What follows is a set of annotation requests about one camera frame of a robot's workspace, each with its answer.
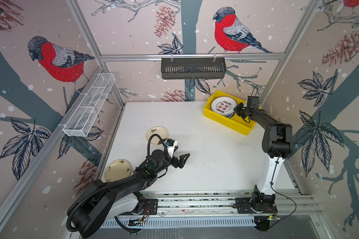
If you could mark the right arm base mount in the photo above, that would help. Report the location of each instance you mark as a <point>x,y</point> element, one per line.
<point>257,203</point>

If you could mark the white plate green cloud outline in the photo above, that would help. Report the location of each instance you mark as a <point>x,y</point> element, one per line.
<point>232,116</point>

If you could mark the black hanging wall basket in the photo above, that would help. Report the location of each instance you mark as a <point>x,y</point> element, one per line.
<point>193,68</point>

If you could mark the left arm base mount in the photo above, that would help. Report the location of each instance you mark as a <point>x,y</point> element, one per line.
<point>144,206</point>

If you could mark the cream yellow plate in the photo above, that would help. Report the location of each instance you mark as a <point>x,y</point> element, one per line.
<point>116,170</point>

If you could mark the yellow plastic bin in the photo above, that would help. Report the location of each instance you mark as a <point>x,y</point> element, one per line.
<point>236,123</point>

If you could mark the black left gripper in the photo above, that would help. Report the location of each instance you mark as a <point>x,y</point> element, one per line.
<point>180,164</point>

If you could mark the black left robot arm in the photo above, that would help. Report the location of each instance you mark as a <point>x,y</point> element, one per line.
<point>91,209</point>

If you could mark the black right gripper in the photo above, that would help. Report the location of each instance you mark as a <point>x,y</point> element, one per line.
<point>238,109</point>

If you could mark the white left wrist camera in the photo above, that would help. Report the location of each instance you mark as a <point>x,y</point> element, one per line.
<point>171,146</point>

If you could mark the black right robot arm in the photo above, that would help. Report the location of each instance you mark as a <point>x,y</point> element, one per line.
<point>276,143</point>

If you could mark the white plate red characters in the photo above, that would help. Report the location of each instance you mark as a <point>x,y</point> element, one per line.
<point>224,106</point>

